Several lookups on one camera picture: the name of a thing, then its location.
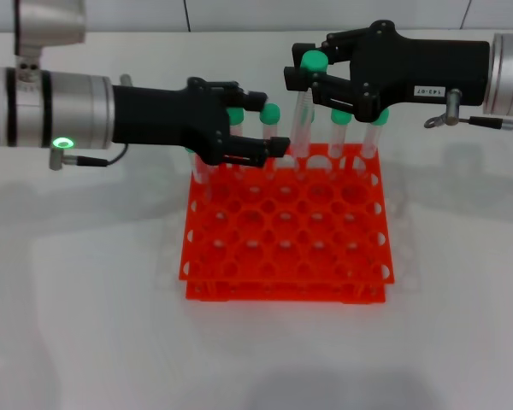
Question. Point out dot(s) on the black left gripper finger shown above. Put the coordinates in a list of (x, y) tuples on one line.
[(295, 79)]

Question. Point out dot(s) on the orange test tube rack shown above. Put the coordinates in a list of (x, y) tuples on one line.
[(282, 222)]

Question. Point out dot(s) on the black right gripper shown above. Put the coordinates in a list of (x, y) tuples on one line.
[(432, 68)]

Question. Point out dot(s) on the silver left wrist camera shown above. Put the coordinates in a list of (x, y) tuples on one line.
[(51, 21)]

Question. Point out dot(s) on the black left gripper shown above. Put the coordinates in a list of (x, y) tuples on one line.
[(162, 115)]

